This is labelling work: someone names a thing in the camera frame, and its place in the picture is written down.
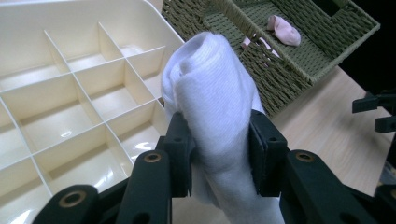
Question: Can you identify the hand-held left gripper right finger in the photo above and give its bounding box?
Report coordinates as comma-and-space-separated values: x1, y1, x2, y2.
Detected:
248, 109, 289, 198

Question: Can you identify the green woven basket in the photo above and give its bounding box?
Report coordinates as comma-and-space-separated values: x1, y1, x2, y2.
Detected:
162, 0, 381, 118

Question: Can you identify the cream compartment storage box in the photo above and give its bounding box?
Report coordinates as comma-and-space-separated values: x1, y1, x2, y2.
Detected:
0, 0, 185, 224

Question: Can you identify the pink sock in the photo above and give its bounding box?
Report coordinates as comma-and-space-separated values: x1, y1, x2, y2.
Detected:
266, 14, 303, 48
242, 35, 281, 59

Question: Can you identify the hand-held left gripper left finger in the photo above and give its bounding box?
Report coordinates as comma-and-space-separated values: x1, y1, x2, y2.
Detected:
155, 111, 195, 199

